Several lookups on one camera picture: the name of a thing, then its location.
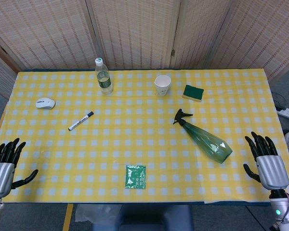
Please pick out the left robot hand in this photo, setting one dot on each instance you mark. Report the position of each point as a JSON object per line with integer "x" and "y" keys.
{"x": 1, "y": 173}

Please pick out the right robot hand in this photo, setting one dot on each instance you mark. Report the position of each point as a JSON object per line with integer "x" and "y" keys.
{"x": 272, "y": 169}

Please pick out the green spray bottle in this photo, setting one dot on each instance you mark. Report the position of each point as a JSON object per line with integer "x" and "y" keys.
{"x": 203, "y": 138}

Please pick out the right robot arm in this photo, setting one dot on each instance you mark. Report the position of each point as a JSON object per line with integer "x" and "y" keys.
{"x": 283, "y": 209}

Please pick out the clear plastic water bottle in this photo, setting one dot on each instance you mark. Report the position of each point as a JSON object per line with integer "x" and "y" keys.
{"x": 103, "y": 77}

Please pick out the white power strip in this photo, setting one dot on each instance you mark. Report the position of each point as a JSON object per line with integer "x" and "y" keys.
{"x": 287, "y": 112}

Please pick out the white computer mouse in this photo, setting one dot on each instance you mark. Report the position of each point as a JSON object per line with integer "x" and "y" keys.
{"x": 45, "y": 103}

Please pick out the whiteboard marker pen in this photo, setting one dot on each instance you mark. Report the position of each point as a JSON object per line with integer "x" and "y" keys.
{"x": 80, "y": 120}

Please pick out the green yellow sponge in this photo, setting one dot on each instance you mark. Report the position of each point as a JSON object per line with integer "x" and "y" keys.
{"x": 193, "y": 92}

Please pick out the green tea packet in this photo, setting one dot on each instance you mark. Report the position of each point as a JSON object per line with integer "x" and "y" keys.
{"x": 135, "y": 176}

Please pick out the yellow checkered tablecloth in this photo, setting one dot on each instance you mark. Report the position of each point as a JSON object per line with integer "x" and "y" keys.
{"x": 135, "y": 144}

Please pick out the white paper cup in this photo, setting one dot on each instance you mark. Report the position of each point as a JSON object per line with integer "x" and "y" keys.
{"x": 162, "y": 85}

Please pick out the woven folding screen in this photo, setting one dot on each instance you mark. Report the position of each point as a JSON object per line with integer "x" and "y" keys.
{"x": 139, "y": 31}

